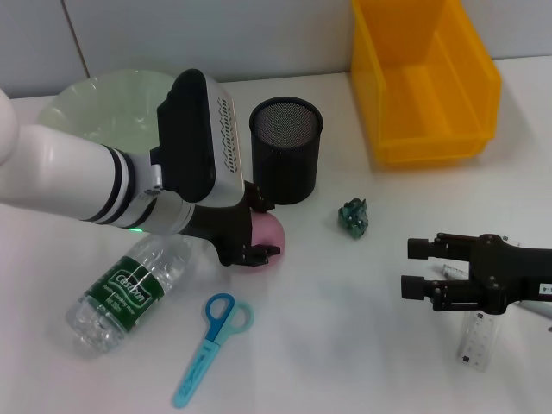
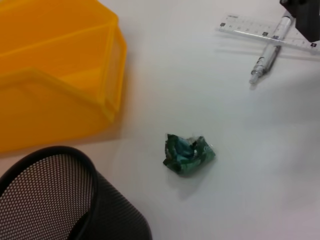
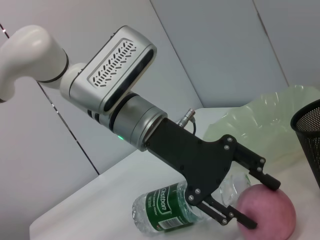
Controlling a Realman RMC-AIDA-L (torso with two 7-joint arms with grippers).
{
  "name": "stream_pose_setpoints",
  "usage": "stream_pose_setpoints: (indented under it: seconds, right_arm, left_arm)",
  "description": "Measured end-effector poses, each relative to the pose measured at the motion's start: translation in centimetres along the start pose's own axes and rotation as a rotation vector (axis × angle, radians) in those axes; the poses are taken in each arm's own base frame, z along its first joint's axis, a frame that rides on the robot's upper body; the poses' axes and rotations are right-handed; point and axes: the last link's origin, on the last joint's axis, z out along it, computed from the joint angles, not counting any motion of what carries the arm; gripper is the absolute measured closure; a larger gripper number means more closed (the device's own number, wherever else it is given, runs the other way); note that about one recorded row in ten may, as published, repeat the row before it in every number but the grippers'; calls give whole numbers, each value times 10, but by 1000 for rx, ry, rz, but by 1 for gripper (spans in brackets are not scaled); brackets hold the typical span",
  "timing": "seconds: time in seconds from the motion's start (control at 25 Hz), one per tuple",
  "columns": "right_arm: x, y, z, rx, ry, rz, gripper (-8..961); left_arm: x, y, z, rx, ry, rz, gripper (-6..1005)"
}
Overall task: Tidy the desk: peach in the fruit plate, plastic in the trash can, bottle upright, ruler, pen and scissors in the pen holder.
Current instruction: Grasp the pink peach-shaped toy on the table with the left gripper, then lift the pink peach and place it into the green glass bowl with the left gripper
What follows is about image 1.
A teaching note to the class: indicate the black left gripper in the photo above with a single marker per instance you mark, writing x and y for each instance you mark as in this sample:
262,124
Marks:
228,228

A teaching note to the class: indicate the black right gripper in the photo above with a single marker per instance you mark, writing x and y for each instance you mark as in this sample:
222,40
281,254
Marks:
509,276

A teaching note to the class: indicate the pink peach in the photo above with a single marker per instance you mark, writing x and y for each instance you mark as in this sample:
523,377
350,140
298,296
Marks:
269,230

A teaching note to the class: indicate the green plastic wrapper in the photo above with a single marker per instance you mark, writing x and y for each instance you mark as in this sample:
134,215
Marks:
353,217

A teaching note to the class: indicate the clear green-label water bottle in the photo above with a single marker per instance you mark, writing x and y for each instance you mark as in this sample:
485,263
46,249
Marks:
116,297

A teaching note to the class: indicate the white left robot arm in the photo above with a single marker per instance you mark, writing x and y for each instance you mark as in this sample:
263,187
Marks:
56,172

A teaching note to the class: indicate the grey white pen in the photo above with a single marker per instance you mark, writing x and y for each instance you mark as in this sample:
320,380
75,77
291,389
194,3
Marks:
455,271

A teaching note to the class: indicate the black mesh pen cup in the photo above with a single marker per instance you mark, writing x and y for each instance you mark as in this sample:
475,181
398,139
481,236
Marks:
284,164

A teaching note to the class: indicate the clear plastic ruler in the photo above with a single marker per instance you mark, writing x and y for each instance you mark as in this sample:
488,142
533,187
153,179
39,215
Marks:
476,345

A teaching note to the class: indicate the blue scissors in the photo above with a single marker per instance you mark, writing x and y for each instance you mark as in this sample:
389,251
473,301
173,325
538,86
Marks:
215,332

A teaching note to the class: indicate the pale green glass fruit plate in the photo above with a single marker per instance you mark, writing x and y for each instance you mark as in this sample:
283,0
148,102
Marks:
108,108

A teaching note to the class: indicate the yellow plastic bin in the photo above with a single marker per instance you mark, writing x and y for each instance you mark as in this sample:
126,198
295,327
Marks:
431,86

